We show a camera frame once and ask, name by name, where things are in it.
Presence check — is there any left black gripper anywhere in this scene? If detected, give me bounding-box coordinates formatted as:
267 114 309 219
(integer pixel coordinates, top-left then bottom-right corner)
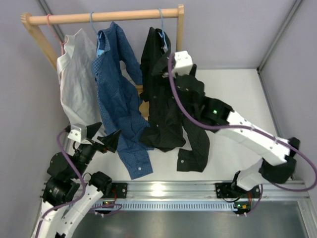
72 121 121 179

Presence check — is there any light blue wire hanger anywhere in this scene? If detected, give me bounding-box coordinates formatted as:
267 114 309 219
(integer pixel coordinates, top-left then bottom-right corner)
158 8 168 52

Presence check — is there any black pinstriped shirt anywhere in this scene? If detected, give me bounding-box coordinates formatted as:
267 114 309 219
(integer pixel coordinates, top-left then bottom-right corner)
139 27 210 172

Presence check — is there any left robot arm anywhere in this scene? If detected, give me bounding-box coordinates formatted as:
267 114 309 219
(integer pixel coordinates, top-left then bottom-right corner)
32 122 127 238

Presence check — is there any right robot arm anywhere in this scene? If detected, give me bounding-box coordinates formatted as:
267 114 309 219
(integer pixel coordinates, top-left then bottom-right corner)
159 51 300 197

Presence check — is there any blue checkered shirt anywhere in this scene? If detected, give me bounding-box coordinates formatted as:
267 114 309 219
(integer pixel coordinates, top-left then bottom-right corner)
92 22 153 179

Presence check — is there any blue hanger under blue shirt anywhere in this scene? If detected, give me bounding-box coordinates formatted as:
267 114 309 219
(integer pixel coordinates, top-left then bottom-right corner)
90 11 102 57

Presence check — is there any white shirt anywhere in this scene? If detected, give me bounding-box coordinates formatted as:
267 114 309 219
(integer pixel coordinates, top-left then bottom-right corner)
56 29 102 126

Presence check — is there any wooden clothes rack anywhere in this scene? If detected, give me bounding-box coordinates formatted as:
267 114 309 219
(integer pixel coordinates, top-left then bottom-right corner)
20 4 185 119

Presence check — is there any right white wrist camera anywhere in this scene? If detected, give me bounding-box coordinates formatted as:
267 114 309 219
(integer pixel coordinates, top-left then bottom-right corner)
171 51 193 77

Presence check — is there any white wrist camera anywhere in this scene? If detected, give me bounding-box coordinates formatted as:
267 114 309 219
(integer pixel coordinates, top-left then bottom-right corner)
171 51 193 77
66 123 91 144

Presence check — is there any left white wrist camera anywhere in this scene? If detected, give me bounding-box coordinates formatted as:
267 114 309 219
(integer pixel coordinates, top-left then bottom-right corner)
66 123 91 144

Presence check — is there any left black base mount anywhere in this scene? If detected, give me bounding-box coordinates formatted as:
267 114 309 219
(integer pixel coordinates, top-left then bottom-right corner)
107 182 128 199

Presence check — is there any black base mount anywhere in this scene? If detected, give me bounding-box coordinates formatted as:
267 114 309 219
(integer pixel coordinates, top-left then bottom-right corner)
107 182 128 199
215 182 261 199

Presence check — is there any aluminium mounting rail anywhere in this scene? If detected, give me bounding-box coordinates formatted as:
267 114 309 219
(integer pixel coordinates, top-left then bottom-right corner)
114 180 310 201

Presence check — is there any slotted grey cable duct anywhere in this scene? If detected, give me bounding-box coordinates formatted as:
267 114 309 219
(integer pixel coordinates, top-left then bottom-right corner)
92 200 237 212

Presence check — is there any pink wire hanger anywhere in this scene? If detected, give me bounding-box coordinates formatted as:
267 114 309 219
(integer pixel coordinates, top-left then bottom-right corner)
46 13 66 55

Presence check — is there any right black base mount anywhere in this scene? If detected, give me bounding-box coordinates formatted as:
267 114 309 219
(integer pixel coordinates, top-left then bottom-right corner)
215 182 261 199

